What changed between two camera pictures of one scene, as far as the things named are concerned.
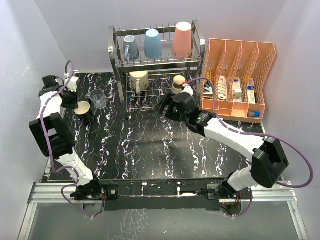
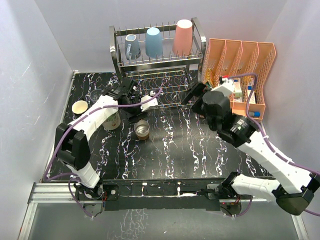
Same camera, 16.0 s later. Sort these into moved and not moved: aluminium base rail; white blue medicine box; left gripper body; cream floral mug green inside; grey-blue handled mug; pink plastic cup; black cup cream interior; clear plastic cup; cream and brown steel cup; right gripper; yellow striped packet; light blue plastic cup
Moved: cream floral mug green inside; left gripper body; right gripper; cream and brown steel cup
Not moved: light blue plastic cup; yellow striped packet; grey-blue handled mug; aluminium base rail; clear plastic cup; black cup cream interior; pink plastic cup; white blue medicine box
